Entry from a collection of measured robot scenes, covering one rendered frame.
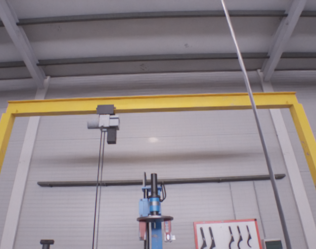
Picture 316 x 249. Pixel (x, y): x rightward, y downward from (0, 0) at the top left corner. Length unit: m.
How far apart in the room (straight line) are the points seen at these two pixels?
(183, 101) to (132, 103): 0.91
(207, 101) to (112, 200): 3.36
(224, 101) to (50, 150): 4.74
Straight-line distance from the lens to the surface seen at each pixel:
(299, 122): 4.69
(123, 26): 6.95
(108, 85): 7.74
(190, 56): 7.43
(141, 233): 3.96
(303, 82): 8.98
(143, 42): 7.20
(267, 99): 4.79
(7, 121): 4.80
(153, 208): 3.96
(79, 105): 4.50
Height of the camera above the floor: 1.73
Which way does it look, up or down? 29 degrees up
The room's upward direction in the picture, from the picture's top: 2 degrees counter-clockwise
